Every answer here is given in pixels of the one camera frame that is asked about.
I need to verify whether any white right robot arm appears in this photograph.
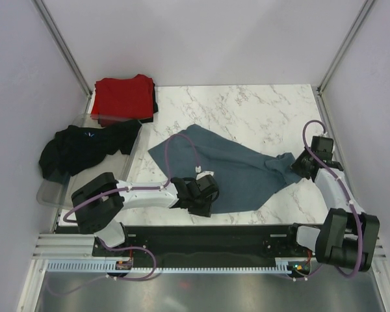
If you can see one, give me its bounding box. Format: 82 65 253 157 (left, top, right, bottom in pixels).
284 136 380 272

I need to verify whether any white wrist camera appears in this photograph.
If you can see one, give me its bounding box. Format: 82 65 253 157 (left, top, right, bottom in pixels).
195 166 215 180
320 133 344 171

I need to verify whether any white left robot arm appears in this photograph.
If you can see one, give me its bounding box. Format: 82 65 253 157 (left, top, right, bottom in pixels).
64 172 220 255

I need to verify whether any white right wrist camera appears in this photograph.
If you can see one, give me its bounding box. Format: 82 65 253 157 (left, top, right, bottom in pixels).
320 133 344 171

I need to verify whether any aluminium corner frame post right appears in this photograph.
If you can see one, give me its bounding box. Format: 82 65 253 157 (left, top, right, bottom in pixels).
316 0 377 96

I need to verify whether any clear plastic bin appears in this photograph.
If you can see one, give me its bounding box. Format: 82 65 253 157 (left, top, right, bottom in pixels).
36 114 142 209

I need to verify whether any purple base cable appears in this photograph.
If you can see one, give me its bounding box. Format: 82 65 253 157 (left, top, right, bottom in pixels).
287 255 324 282
47 240 161 296

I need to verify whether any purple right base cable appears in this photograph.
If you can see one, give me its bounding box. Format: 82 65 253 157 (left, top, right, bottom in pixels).
287 255 324 282

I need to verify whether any black t-shirt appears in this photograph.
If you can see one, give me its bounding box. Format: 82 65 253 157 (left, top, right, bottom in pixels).
38 120 142 181
138 79 159 124

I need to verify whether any aluminium corner frame post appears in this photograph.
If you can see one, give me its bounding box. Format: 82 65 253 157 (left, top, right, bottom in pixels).
32 0 92 98
316 0 377 96

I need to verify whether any blue-grey t-shirt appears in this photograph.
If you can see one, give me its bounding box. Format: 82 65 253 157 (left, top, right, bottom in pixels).
148 124 301 214

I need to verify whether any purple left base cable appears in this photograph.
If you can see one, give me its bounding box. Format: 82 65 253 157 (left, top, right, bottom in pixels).
47 240 161 296

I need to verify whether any white slotted cable duct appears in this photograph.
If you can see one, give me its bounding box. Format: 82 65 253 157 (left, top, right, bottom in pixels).
46 259 292 274

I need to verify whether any aluminium corner frame post left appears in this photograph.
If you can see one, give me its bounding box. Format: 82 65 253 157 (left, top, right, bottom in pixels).
32 0 92 98

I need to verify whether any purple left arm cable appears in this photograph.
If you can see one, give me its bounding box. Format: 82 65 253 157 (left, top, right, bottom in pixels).
62 133 203 225

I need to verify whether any folded black t-shirt under red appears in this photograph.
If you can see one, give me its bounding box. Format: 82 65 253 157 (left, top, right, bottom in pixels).
138 79 159 124

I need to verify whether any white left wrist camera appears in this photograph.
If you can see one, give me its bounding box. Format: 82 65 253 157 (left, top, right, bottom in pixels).
195 166 215 180

